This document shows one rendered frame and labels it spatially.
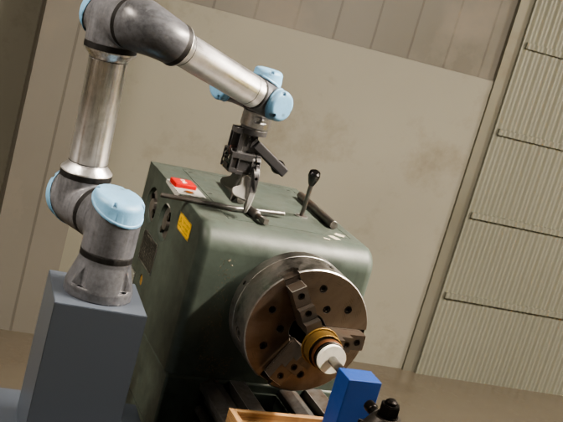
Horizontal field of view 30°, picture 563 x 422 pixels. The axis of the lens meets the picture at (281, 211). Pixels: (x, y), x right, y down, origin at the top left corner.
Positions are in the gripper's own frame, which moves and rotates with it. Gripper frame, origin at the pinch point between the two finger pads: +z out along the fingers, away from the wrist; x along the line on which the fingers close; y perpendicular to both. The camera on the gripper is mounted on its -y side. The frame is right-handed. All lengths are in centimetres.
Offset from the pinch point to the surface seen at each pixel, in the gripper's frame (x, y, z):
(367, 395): 64, -13, 20
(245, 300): 26.9, 3.3, 15.8
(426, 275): -211, -196, 75
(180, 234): 0.6, 14.0, 10.2
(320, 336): 43.2, -9.8, 16.1
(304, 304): 36.1, -7.2, 11.6
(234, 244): 16.1, 5.5, 5.9
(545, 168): -204, -241, 5
